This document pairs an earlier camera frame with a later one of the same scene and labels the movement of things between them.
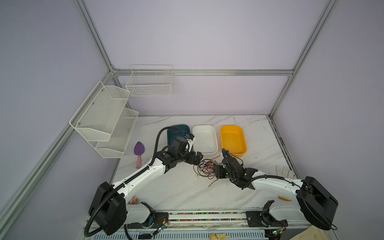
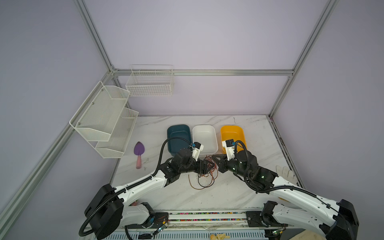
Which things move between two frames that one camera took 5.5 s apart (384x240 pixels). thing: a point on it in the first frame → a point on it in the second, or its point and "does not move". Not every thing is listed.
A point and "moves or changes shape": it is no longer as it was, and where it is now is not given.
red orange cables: (206, 168) moves or changes shape
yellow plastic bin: (233, 140) does not move
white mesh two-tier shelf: (104, 122) does not move
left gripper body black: (189, 158) → (197, 166)
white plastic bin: (205, 140) does not move
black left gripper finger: (199, 156) → (208, 166)
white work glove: (285, 173) does not move
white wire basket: (151, 80) does not move
